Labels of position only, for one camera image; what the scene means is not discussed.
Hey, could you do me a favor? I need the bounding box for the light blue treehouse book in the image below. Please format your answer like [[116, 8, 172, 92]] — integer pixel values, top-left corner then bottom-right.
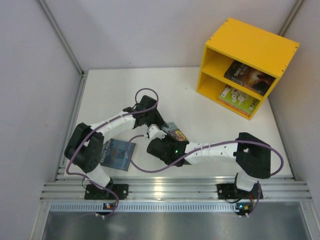
[[161, 121, 188, 141]]

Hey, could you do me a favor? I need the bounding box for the Nineteen Eighty-Four blue book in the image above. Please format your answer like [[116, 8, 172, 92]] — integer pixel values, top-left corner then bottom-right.
[[100, 138, 136, 172]]

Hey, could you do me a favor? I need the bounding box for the green comic book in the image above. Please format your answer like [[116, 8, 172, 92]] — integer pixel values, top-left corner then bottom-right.
[[218, 85, 260, 115]]

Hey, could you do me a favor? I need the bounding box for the Three Days To See book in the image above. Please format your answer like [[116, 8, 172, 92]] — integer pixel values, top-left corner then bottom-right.
[[224, 60, 276, 96]]

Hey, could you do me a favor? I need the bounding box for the orange treehouse book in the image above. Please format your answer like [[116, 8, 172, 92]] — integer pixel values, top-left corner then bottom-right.
[[218, 98, 251, 117]]

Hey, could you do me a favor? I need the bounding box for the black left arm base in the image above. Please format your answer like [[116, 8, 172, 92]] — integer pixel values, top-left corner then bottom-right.
[[84, 180, 129, 200]]

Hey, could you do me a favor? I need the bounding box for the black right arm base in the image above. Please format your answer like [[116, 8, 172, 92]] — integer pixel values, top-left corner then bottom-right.
[[216, 183, 263, 203]]

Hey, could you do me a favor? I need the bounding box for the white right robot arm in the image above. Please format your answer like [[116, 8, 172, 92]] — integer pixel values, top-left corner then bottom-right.
[[146, 132, 271, 192]]

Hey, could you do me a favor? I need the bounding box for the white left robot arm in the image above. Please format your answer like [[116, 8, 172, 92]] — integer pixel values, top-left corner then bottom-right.
[[64, 95, 166, 190]]

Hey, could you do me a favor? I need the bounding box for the yellow wooden shelf box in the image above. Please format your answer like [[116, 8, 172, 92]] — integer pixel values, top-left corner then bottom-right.
[[196, 17, 300, 120]]

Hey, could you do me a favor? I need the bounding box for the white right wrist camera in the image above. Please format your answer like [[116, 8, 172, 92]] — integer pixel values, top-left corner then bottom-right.
[[146, 124, 167, 140]]

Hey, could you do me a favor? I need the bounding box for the aluminium mounting rail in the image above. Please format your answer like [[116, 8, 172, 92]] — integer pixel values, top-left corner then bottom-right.
[[40, 177, 312, 213]]

